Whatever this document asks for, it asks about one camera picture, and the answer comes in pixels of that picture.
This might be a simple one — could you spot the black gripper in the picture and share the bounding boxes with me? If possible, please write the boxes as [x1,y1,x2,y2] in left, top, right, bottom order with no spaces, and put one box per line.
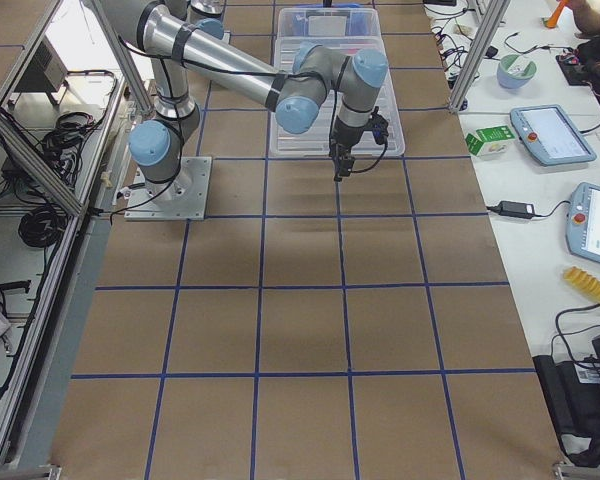
[329,107,388,182]

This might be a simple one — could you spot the clear plastic box lid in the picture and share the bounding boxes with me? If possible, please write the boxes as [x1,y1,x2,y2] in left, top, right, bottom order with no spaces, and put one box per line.
[269,36,406,158]

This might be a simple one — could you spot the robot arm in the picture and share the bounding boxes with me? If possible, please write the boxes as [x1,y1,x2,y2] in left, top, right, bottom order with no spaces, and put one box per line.
[91,1,389,182]

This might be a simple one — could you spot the clear plastic storage box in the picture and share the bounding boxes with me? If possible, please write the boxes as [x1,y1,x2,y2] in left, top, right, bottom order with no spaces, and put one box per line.
[278,4,384,41]

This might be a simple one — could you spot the green white carton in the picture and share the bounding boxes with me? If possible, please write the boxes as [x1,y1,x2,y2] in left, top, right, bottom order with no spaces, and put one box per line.
[465,125,515,157]

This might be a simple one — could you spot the black power brick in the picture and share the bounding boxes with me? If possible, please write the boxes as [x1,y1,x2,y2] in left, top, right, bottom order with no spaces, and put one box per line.
[499,200,535,219]

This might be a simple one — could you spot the light blue bowl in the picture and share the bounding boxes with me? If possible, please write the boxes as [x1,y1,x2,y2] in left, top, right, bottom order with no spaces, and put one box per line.
[496,54,537,89]

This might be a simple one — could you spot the teach pendant upper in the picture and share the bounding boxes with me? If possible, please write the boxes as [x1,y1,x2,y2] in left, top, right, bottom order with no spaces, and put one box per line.
[509,105,597,167]

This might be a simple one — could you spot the teach pendant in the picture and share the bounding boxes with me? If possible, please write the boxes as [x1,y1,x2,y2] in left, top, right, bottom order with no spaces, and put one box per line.
[565,182,600,264]
[509,105,597,167]

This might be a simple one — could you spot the teach pendant lower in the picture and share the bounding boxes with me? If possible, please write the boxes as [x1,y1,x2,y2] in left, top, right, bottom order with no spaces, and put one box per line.
[565,182,600,264]

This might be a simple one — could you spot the yellow corrugated piece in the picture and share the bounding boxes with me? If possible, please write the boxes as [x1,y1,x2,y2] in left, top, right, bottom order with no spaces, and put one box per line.
[563,266,600,304]

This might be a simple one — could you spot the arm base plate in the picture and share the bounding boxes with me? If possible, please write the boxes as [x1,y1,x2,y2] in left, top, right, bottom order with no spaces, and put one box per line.
[123,156,212,221]

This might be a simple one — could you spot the aluminium frame post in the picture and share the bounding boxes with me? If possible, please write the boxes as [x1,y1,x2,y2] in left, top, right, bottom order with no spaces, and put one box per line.
[448,0,510,114]

